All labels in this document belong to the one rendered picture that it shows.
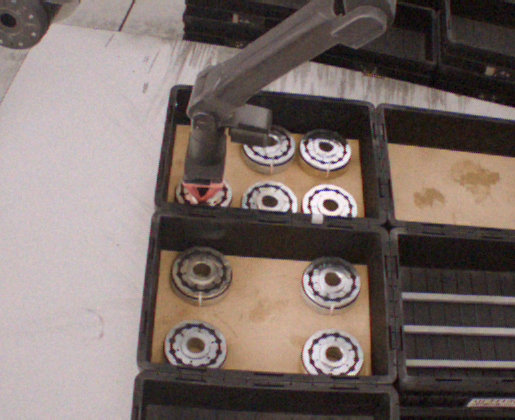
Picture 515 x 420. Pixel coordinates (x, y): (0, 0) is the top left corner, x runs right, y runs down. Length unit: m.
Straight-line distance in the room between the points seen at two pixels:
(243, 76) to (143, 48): 0.88
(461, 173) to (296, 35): 0.72
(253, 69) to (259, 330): 0.46
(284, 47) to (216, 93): 0.16
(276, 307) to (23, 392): 0.49
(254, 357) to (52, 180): 0.63
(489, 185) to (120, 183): 0.77
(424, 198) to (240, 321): 0.46
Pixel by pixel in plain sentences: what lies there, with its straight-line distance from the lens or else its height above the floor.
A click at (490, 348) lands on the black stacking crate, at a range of 1.38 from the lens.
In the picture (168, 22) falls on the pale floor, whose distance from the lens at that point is 3.10.
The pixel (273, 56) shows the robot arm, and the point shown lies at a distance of 1.00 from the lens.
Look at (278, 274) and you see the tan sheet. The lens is 1.35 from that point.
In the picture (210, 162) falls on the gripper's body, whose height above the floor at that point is 0.99.
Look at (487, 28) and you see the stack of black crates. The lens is 2.59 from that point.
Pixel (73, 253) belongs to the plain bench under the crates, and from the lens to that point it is 1.53.
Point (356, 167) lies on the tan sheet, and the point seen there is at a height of 0.83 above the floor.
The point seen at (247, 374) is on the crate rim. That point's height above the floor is 0.93.
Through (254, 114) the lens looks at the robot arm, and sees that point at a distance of 1.20.
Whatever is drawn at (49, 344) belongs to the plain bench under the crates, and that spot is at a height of 0.70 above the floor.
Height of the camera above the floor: 1.97
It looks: 53 degrees down
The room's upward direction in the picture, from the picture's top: 9 degrees clockwise
